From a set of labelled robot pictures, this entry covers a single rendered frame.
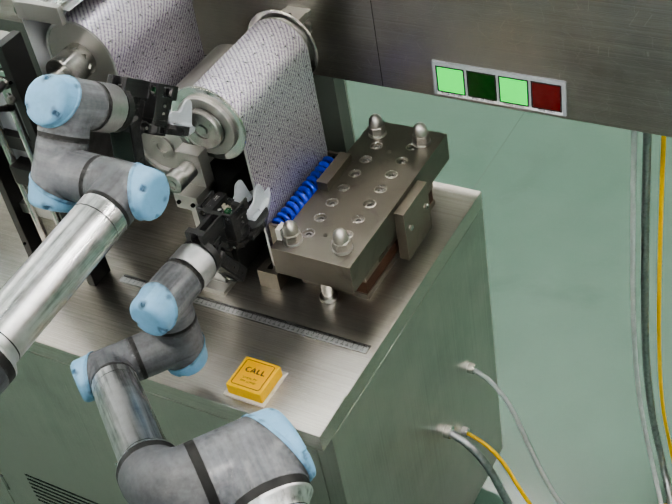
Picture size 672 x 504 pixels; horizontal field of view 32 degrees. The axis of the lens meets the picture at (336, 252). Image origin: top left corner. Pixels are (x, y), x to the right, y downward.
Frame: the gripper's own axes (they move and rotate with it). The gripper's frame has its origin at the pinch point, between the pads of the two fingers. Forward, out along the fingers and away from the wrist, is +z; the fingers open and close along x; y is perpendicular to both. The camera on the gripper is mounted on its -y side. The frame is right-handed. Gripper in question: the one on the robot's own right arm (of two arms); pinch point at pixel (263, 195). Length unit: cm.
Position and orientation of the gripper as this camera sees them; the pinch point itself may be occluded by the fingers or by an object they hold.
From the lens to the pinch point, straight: 206.0
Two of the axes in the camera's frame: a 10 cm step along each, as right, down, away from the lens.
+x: -8.7, -2.2, 4.5
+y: -1.5, -7.4, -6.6
